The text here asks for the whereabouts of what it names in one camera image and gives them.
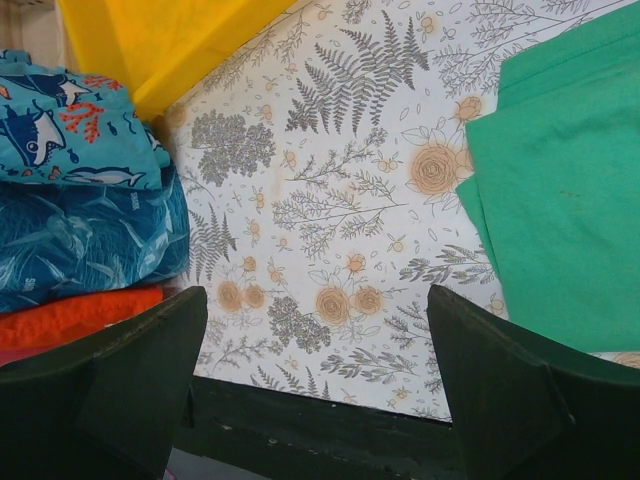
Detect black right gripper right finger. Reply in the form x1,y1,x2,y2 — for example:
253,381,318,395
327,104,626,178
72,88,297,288
427,285,639,479

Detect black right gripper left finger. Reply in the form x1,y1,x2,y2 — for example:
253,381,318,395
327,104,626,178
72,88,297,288
1,287,208,479

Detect blue shark print shorts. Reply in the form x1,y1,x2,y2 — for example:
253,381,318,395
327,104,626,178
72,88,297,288
1,60,170,190

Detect orange garment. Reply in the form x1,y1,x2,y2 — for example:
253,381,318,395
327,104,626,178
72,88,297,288
1,286,165,358

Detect dark blue leaf print garment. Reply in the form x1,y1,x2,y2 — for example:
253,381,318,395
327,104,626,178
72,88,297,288
1,166,190,313

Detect green folded cloth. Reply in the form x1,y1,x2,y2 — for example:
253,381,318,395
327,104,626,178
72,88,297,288
458,4,639,353

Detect floral table mat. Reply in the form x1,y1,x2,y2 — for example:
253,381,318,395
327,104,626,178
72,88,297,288
161,1,618,421

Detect yellow plastic tray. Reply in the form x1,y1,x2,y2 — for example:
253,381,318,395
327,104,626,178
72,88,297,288
58,0,290,120

